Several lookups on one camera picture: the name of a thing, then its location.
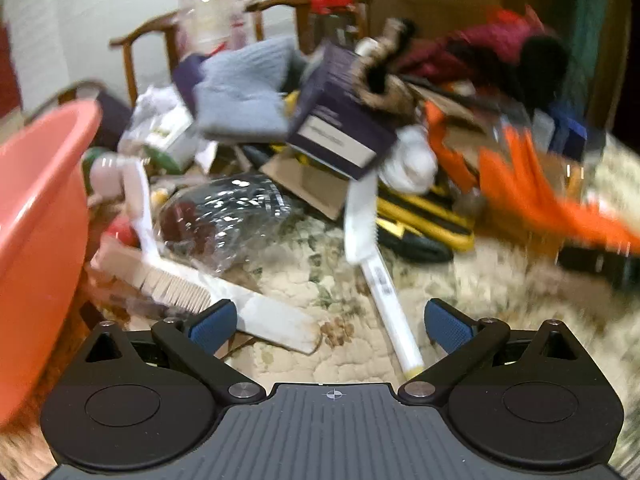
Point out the dark purple carton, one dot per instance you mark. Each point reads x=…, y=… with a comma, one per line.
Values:
x=187, y=80

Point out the small red object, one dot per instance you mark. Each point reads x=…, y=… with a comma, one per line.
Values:
x=120, y=230

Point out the dark bottle red lid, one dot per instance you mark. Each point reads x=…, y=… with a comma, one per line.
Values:
x=330, y=2

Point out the clear bag of black items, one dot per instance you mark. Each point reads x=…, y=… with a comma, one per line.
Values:
x=235, y=210

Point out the brown cardboard piece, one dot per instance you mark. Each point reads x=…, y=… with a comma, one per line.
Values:
x=310, y=185

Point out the leopard print fabric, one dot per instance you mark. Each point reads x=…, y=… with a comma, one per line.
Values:
x=380, y=70

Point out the pink plastic basin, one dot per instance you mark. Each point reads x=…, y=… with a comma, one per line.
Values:
x=35, y=210

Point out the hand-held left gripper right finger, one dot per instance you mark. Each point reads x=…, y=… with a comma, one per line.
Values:
x=447, y=327

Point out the white rolled sock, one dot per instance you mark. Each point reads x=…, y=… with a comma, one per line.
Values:
x=410, y=160

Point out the white pen yellow tip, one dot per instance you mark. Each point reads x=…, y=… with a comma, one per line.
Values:
x=395, y=320

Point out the maroon padded glove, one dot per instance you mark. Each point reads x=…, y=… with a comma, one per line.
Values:
x=480, y=40

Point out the white plastic comb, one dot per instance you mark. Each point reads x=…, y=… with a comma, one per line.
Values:
x=360, y=225

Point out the wooden armchair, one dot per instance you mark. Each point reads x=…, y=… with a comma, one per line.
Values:
x=131, y=70

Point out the purple box white label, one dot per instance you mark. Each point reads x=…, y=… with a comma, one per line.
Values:
x=340, y=110

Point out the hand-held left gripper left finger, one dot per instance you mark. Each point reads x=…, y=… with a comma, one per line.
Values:
x=215, y=322

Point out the teal curtain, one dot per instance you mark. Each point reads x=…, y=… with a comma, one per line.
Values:
x=590, y=20

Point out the bag of paper cups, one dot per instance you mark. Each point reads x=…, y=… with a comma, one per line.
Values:
x=210, y=15

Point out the grey knitted hat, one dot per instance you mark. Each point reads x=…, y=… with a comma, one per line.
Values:
x=245, y=90

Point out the yellow black utility knife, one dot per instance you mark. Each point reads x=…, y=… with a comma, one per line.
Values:
x=425, y=215
x=400, y=237

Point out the floral quilted tablecloth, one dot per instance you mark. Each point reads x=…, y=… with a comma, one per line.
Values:
x=310, y=270

